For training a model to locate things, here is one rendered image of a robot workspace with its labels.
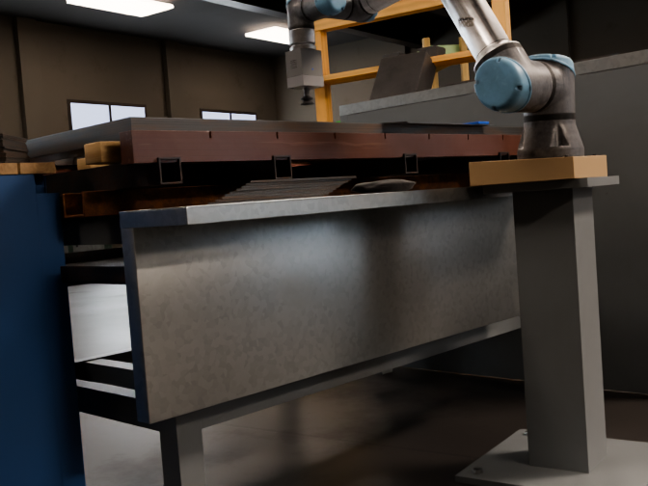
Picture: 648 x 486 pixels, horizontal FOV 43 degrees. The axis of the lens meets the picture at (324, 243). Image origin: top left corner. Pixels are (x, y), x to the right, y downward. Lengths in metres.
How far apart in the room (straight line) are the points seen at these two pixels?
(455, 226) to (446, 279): 0.14
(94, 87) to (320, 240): 10.81
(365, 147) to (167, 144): 0.57
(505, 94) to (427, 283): 0.53
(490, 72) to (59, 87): 10.53
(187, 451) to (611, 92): 1.71
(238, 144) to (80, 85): 10.68
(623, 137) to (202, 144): 1.48
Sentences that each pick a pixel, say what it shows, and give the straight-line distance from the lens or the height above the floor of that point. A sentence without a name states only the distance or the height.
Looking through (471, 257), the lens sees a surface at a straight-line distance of 2.21.
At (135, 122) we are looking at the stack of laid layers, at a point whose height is 0.84.
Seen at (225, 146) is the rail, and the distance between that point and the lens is 1.65.
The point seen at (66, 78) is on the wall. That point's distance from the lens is 12.18.
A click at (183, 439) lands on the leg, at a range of 1.67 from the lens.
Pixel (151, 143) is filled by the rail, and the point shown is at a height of 0.80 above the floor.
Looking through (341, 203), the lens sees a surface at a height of 0.66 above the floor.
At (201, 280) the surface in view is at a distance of 1.55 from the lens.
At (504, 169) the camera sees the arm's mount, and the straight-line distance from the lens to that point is 1.87.
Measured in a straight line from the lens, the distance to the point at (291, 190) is 1.59.
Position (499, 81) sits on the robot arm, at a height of 0.90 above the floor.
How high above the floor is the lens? 0.67
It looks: 3 degrees down
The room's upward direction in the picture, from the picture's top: 4 degrees counter-clockwise
